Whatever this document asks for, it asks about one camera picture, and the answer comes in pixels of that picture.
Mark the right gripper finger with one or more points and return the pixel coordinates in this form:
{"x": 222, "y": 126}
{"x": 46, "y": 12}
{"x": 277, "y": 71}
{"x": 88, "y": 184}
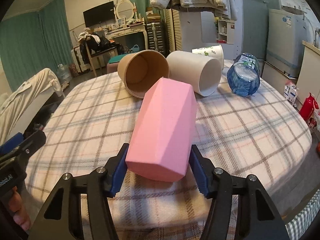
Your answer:
{"x": 29, "y": 146}
{"x": 12, "y": 143}

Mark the person's left hand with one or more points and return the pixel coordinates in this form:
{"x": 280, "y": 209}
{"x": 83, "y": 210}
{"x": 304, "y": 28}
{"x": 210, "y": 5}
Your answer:
{"x": 16, "y": 206}

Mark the orange package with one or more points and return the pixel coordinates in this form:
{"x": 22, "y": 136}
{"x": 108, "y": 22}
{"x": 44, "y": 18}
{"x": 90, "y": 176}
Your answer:
{"x": 318, "y": 149}

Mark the silver suitcase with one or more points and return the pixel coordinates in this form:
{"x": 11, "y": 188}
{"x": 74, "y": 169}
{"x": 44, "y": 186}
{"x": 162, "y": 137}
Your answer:
{"x": 156, "y": 37}

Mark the pink faceted cup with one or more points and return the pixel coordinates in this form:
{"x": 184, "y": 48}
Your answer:
{"x": 161, "y": 141}

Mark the oval vanity mirror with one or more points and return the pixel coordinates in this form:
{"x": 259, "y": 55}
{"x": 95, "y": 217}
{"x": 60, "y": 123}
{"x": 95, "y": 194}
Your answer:
{"x": 125, "y": 9}

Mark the bed with beige cover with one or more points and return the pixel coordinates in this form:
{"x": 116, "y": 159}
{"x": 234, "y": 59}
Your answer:
{"x": 19, "y": 109}

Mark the minnie mouse bag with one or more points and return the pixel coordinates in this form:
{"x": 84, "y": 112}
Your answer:
{"x": 313, "y": 121}

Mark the white dressing table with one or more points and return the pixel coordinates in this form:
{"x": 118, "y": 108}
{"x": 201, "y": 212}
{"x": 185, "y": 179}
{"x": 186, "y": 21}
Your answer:
{"x": 129, "y": 36}

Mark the white paper cup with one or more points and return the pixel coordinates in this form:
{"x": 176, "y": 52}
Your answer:
{"x": 203, "y": 73}

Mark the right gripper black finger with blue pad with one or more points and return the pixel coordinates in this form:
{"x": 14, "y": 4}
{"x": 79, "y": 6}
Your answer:
{"x": 257, "y": 215}
{"x": 60, "y": 215}

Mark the purple stool green cushion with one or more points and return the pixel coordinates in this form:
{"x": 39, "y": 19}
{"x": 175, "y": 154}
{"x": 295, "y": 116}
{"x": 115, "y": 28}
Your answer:
{"x": 112, "y": 64}

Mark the clear water jug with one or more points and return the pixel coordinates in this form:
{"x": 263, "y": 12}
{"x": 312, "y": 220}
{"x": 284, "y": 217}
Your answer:
{"x": 63, "y": 73}

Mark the brown paper cup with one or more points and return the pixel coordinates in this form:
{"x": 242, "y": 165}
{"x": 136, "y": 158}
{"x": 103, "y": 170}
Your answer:
{"x": 140, "y": 71}

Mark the teal basket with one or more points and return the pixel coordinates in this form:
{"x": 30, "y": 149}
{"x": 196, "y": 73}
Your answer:
{"x": 134, "y": 49}

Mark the wooden chair with clothes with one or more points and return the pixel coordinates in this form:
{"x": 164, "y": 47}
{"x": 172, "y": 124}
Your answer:
{"x": 92, "y": 45}

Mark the white detergent bag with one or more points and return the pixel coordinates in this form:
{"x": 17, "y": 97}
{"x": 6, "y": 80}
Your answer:
{"x": 290, "y": 92}

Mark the plaid table cloth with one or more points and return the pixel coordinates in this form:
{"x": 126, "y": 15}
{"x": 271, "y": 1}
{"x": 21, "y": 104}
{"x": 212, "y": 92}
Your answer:
{"x": 261, "y": 134}

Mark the green curtain left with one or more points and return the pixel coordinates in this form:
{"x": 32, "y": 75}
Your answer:
{"x": 33, "y": 41}

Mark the blue clear plastic cup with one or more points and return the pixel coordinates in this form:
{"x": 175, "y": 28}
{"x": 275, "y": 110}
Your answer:
{"x": 244, "y": 75}

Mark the plaid trouser leg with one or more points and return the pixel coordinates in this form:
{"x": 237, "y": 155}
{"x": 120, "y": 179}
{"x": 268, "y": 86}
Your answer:
{"x": 303, "y": 220}

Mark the red bottle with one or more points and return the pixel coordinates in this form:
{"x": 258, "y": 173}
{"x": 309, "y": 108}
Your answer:
{"x": 309, "y": 106}

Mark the white cup green print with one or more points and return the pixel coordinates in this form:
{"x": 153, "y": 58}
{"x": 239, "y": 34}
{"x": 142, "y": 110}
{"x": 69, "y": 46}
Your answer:
{"x": 212, "y": 51}

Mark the black television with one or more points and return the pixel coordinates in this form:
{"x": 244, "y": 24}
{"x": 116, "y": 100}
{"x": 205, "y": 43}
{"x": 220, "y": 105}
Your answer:
{"x": 99, "y": 14}

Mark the frosted glass sliding door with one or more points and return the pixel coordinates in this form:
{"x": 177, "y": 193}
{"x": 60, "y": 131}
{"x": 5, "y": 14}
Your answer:
{"x": 255, "y": 24}

